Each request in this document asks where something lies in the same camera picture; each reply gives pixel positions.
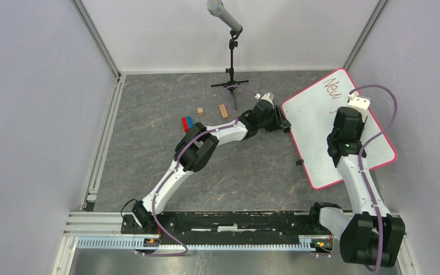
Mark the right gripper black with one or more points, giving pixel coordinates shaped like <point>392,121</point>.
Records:
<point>360,126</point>

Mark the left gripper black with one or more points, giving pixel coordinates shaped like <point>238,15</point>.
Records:
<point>279,120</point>

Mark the pink-framed whiteboard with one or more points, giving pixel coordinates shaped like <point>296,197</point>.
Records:
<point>311,114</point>

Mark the red blue toy brick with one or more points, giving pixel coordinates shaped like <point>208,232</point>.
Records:
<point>187,123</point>

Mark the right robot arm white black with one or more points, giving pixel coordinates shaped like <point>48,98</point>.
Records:
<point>371,236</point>

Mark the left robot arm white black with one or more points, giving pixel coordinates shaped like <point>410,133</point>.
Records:
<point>196,148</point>

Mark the long wooden block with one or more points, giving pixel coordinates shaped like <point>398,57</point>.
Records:
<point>223,111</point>

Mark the black microphone tripod stand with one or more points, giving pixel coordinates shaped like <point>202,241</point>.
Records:
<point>232,84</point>

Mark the small wooden cube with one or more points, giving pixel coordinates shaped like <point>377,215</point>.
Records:
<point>200,111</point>

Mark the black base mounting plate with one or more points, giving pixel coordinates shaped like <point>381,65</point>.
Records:
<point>228,228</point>

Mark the silver microphone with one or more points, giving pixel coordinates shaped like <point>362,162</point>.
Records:
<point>217,9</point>

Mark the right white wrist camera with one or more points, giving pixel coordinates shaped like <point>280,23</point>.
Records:
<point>359,103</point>

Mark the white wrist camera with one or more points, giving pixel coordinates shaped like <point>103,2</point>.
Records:
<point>359,103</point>
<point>267,97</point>

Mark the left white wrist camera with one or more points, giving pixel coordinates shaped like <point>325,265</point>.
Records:
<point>267,97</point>

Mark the grey slotted cable duct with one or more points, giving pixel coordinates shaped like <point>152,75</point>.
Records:
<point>303,244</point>

